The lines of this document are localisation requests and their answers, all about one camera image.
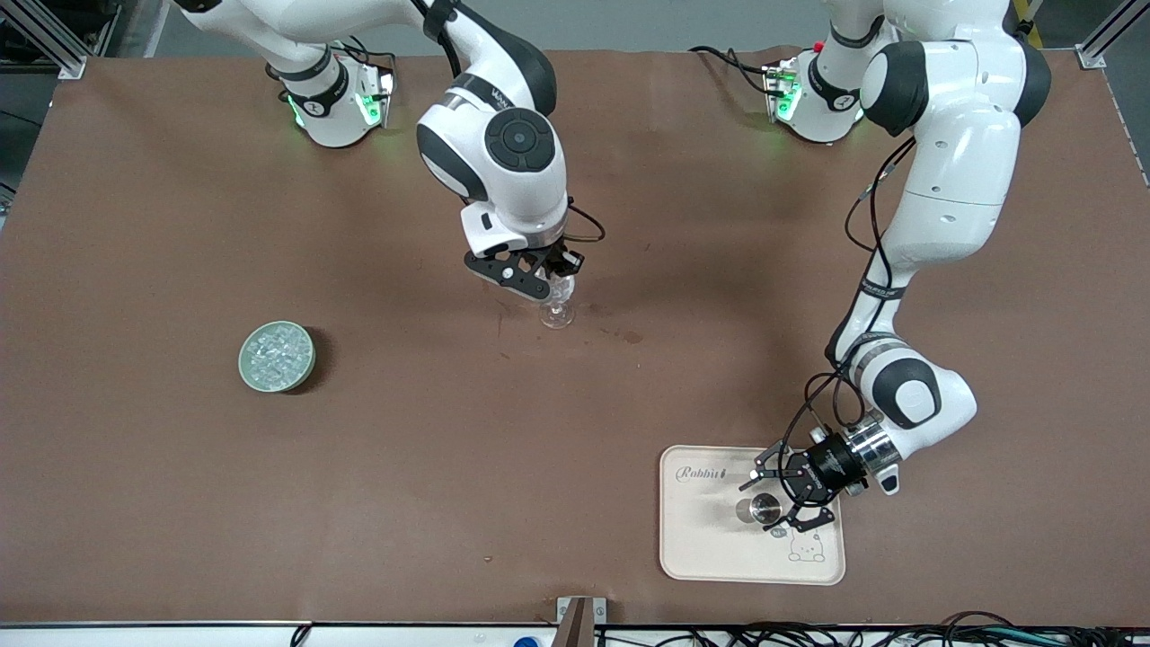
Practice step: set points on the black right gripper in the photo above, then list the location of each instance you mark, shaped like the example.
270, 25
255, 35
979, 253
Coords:
563, 261

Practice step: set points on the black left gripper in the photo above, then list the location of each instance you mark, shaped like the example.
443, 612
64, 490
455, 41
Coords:
823, 471

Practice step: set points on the steel jigger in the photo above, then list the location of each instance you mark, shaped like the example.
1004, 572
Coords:
762, 509

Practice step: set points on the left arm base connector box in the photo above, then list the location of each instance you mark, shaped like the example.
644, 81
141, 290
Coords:
774, 85

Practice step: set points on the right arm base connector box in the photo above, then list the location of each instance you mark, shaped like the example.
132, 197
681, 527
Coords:
382, 90

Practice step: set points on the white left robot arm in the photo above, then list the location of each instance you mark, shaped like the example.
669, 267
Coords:
952, 180

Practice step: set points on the clear wine glass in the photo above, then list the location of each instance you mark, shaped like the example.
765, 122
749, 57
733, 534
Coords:
557, 314

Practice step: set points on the clear ice cubes pile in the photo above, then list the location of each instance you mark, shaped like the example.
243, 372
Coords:
274, 355

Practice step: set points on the cream rabbit print tray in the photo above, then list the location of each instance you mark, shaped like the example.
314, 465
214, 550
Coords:
710, 548

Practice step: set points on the brown table mat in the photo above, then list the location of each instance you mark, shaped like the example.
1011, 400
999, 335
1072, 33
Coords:
449, 467

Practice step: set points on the green round bowl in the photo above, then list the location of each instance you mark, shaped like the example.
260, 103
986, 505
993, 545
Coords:
243, 359

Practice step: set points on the aluminium corner profile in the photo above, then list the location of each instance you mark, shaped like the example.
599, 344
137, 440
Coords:
1101, 40

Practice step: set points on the metal bracket plate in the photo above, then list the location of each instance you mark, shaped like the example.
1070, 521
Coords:
600, 611

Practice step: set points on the grey camera post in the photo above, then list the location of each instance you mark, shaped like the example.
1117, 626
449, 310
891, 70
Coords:
575, 629

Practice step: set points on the aluminium frame with struts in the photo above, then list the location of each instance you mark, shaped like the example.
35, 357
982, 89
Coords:
63, 56

